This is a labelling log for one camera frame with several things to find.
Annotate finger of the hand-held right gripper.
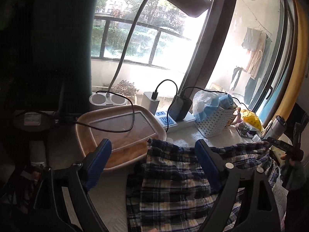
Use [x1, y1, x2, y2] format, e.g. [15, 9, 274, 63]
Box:
[267, 136, 293, 154]
[293, 123, 303, 151]

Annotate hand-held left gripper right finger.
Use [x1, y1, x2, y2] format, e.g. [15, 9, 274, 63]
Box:
[194, 139, 282, 232]

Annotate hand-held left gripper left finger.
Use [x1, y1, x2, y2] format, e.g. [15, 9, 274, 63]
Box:
[34, 138, 113, 232]

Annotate plaid pants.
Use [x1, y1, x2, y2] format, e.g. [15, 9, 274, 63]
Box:
[126, 138, 280, 232]

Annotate person's right hand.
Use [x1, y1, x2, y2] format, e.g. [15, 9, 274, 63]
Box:
[279, 155, 306, 191]

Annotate steel tumbler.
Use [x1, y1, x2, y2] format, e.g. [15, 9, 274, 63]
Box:
[261, 115, 288, 141]

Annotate white knitted table cover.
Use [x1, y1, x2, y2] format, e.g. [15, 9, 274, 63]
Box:
[60, 126, 288, 232]

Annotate yellow snack packet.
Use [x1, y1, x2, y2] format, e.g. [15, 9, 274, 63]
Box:
[241, 109, 265, 132]

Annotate small dark tray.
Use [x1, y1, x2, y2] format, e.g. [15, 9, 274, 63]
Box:
[235, 122, 257, 139]

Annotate white perforated basket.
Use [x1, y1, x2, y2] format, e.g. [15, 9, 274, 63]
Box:
[194, 105, 238, 138]

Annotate cream printed mug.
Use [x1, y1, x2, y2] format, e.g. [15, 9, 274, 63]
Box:
[224, 109, 242, 129]

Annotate white power strip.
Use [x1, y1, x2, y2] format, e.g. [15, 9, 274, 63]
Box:
[154, 110, 196, 133]

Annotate blue and clear plastic bag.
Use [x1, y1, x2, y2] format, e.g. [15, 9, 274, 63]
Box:
[192, 89, 238, 122]

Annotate black charger block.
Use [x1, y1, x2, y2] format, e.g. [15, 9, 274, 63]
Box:
[168, 95, 193, 121]

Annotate white gooseneck desk lamp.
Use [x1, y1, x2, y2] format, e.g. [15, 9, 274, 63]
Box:
[89, 0, 214, 107]

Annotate grey power bank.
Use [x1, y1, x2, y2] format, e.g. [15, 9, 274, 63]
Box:
[143, 91, 160, 115]

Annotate black device with white label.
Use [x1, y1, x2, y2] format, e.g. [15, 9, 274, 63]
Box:
[11, 110, 57, 133]

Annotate potted shrub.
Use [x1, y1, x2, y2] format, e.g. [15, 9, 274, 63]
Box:
[112, 80, 139, 97]

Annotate hanging dark trousers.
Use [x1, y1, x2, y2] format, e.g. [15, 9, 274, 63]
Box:
[229, 66, 243, 91]

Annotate yellow curtain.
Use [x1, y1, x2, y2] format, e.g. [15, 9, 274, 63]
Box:
[278, 0, 309, 124]

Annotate hanging beige garment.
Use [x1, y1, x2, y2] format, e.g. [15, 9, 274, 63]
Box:
[246, 38, 266, 79]

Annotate hanging grey shirt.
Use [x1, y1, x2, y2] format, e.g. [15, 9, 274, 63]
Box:
[241, 28, 261, 52]

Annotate dark green curtain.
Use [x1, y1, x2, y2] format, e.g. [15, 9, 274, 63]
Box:
[31, 0, 105, 116]

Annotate balcony railing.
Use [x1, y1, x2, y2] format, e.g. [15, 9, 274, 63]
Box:
[92, 14, 201, 69]

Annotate long black cable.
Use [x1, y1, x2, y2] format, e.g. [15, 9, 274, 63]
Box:
[54, 90, 135, 133]

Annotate thin black cable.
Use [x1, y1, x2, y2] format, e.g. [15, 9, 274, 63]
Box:
[181, 86, 249, 110]

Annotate short black charging cable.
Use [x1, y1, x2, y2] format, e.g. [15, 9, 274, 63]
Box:
[152, 79, 179, 97]

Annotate dark window frame post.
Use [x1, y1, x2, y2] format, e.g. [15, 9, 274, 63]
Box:
[180, 0, 241, 102]

